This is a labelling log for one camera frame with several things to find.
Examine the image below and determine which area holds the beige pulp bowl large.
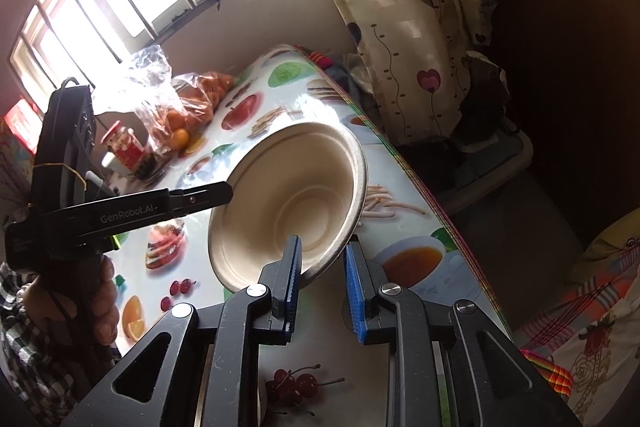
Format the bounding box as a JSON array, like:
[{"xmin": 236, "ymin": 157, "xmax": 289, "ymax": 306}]
[{"xmin": 208, "ymin": 121, "xmax": 368, "ymax": 293}]

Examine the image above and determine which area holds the checkered sleeve forearm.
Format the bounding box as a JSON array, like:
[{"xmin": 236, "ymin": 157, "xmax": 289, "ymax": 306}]
[{"xmin": 0, "ymin": 261, "xmax": 122, "ymax": 417}]

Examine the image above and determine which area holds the person left hand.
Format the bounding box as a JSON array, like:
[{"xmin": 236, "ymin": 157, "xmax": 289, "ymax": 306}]
[{"xmin": 22, "ymin": 255, "xmax": 122, "ymax": 347}]

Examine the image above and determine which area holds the red label sauce jar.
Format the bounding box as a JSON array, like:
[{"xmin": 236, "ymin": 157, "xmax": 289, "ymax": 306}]
[{"xmin": 101, "ymin": 120, "xmax": 156, "ymax": 180}]

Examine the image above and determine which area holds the plastic bag of oranges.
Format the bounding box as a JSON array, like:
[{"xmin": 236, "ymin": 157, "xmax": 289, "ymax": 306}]
[{"xmin": 92, "ymin": 43, "xmax": 237, "ymax": 153}]

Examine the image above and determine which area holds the fruit print tablecloth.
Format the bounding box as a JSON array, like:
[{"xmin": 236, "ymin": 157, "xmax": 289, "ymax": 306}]
[{"xmin": 112, "ymin": 46, "xmax": 499, "ymax": 426}]

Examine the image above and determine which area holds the red package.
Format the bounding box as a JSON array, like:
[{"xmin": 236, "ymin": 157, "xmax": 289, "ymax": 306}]
[{"xmin": 3, "ymin": 98, "xmax": 42, "ymax": 154}]

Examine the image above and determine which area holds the black camera box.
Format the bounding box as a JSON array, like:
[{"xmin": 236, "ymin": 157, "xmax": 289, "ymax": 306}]
[{"xmin": 29, "ymin": 77, "xmax": 114, "ymax": 212}]

